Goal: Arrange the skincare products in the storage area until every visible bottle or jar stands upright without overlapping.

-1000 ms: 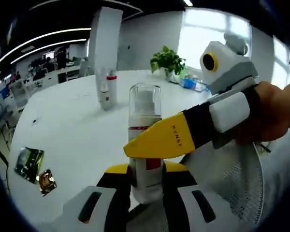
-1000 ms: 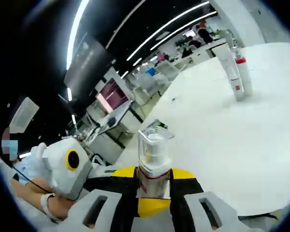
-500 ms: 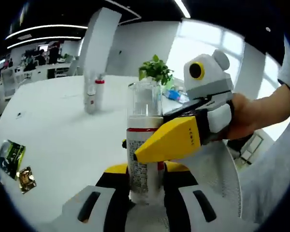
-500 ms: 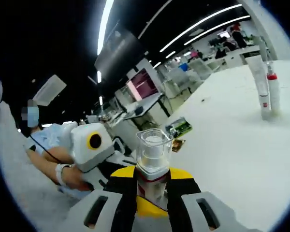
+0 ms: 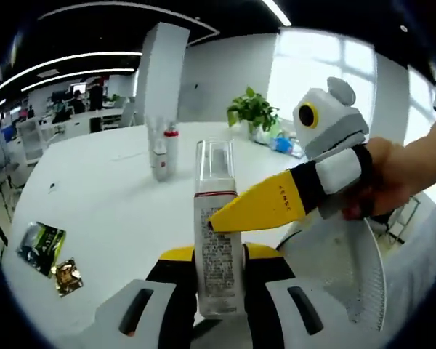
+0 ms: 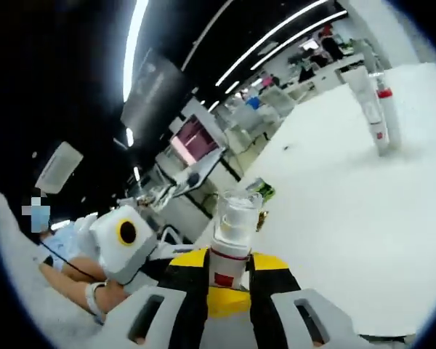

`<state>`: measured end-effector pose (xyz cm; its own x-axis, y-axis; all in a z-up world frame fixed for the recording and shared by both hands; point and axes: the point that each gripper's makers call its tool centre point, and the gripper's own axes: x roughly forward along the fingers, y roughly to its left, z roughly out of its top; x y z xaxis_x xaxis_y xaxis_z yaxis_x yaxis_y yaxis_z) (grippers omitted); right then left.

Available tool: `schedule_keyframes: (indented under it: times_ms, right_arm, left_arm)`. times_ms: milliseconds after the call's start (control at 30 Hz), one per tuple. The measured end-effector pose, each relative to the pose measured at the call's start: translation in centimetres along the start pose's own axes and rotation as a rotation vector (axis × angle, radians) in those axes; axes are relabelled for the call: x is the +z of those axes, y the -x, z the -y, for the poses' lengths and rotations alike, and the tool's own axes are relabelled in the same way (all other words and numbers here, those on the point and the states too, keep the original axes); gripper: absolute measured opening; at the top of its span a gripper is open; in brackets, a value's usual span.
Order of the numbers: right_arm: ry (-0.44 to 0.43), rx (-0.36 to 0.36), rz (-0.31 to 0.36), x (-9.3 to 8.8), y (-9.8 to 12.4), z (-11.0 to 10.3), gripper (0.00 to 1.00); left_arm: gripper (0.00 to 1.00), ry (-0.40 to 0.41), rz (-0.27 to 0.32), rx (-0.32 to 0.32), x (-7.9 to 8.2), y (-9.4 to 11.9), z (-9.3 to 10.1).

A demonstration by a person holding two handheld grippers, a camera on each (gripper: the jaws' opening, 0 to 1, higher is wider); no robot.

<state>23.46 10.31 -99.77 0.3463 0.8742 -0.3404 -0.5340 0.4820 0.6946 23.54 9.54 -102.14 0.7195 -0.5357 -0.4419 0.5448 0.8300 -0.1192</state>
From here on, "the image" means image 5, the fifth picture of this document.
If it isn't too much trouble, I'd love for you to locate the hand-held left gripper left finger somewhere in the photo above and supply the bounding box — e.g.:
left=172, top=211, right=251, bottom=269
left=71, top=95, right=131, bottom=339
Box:
left=92, top=245, right=198, bottom=349

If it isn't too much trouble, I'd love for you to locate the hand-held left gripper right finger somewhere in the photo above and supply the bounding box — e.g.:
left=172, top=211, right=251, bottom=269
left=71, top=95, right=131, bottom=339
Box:
left=242, top=242, right=350, bottom=349

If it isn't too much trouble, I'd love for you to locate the white skincare bottle clear cap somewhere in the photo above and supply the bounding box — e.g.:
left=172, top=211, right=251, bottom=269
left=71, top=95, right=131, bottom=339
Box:
left=193, top=139, right=247, bottom=320

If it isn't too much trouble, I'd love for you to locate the white skincare bottle red collar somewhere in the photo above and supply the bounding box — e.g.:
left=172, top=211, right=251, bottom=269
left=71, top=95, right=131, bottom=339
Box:
left=163, top=121, right=180, bottom=175

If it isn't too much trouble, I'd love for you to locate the gold foil skincare sachet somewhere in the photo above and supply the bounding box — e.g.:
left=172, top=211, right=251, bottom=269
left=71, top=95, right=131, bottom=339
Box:
left=49, top=257, right=84, bottom=298

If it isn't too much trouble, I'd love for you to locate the white skincare tube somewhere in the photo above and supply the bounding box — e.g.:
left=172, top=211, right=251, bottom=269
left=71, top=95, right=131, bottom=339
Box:
left=146, top=115, right=167, bottom=172

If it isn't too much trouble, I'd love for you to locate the green black skincare sachet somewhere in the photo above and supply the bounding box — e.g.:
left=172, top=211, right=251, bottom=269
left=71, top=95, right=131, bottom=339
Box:
left=16, top=221, right=67, bottom=279

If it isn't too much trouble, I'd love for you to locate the person's right hand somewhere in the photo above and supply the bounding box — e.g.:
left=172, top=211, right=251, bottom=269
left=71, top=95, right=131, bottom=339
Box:
left=343, top=136, right=428, bottom=221

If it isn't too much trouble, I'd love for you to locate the blue plastic packet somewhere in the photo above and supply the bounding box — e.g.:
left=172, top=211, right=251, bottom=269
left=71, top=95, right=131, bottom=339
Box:
left=270, top=134, right=297, bottom=156

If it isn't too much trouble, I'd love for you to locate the green potted plant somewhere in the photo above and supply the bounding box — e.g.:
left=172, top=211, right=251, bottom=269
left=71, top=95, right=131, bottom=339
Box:
left=226, top=86, right=281, bottom=141

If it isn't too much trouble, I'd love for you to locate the white mesh chair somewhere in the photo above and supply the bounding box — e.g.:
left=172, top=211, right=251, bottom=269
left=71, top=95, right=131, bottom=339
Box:
left=278, top=203, right=388, bottom=332

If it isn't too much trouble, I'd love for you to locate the long ceiling light strip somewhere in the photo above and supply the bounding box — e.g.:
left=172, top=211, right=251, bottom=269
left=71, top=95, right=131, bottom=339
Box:
left=260, top=0, right=293, bottom=28
left=0, top=52, right=143, bottom=95
left=19, top=65, right=138, bottom=92

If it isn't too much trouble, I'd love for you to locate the person's white clothing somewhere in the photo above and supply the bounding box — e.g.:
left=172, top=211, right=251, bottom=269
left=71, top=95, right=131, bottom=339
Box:
left=383, top=198, right=436, bottom=328

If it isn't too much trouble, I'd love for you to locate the long white office bench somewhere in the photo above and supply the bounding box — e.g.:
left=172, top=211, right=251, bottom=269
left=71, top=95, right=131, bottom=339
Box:
left=47, top=107, right=132, bottom=136

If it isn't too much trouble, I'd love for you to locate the white wire shelf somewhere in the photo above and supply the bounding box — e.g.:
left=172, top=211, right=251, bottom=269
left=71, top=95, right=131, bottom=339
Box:
left=16, top=118, right=51, bottom=167

